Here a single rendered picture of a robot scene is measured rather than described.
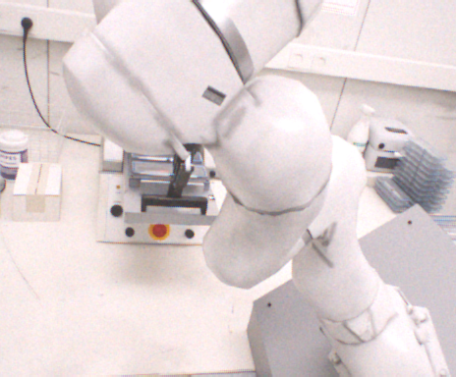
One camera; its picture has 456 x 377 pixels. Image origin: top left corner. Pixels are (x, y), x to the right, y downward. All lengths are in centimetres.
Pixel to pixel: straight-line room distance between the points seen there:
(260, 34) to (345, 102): 180
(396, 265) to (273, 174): 62
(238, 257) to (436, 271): 44
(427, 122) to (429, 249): 149
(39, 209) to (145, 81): 107
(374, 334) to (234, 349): 42
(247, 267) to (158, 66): 32
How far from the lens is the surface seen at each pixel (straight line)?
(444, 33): 227
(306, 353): 92
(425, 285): 90
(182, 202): 104
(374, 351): 75
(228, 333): 111
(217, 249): 59
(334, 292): 68
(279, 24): 36
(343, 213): 62
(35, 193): 135
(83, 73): 34
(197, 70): 33
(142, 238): 131
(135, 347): 105
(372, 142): 198
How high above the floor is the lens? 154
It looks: 28 degrees down
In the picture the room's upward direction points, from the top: 11 degrees clockwise
